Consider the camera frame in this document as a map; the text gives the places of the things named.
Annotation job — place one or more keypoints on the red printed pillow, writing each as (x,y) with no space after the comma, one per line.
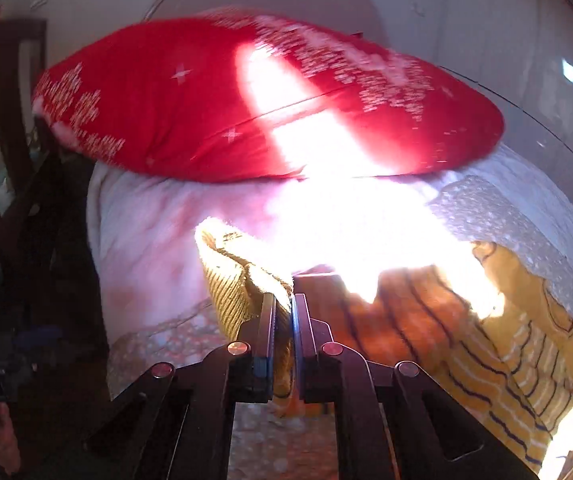
(166,115)

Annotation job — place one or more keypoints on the dark wooden chair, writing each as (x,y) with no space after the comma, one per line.
(11,125)

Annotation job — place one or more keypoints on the yellow striped small shirt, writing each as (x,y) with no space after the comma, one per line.
(466,330)

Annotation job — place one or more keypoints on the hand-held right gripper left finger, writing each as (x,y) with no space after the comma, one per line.
(268,340)

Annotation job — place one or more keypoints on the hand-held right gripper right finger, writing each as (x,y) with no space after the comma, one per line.
(300,340)

